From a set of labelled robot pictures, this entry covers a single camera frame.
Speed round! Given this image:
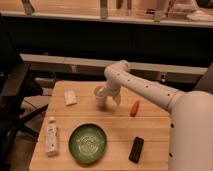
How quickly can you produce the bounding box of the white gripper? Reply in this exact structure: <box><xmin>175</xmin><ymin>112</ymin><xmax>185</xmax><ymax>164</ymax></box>
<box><xmin>101</xmin><ymin>82</ymin><xmax>121</xmax><ymax>106</ymax></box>

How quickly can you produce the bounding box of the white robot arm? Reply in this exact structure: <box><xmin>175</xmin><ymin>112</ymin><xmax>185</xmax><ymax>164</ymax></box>
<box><xmin>104</xmin><ymin>60</ymin><xmax>213</xmax><ymax>171</ymax></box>

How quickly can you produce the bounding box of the green ceramic bowl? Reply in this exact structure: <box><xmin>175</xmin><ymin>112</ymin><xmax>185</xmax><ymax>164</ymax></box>
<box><xmin>68</xmin><ymin>123</ymin><xmax>107</xmax><ymax>164</ymax></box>

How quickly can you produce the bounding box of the orange carrot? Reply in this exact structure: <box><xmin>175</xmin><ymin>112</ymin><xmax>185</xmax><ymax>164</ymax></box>
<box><xmin>130</xmin><ymin>100</ymin><xmax>140</xmax><ymax>117</ymax></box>

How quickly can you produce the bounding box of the black phone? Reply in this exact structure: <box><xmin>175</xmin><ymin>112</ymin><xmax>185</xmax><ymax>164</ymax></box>
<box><xmin>129</xmin><ymin>137</ymin><xmax>144</xmax><ymax>163</ymax></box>

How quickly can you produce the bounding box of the black office chair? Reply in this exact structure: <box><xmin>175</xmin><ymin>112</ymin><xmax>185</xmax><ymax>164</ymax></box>
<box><xmin>0</xmin><ymin>15</ymin><xmax>47</xmax><ymax>171</ymax></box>

